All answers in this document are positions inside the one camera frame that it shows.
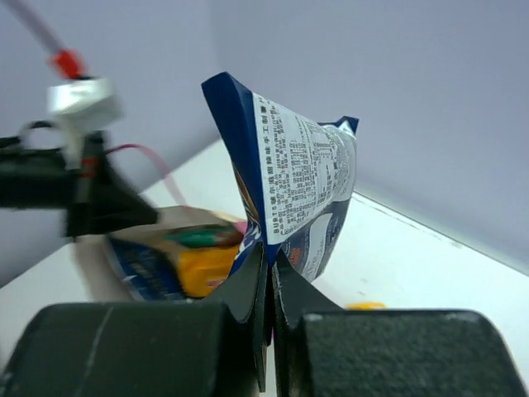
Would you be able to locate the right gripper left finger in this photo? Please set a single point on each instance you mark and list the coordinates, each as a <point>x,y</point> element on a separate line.
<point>212,347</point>

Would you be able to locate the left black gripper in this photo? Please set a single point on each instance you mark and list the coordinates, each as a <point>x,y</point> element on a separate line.
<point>96,198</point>

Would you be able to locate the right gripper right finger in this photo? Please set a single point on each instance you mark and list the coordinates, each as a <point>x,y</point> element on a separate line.
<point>321,349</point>

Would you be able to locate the yellow orange snack packet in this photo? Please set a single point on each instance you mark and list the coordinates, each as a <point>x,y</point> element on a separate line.
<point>366,306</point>

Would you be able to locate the pink beige paper bag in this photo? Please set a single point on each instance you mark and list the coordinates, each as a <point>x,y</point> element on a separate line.
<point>199,206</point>

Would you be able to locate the dark blue chip bag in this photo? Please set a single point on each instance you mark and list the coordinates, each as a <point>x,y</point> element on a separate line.
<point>295,176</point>

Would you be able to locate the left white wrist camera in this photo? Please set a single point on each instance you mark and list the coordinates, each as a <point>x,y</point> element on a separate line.
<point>80,107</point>

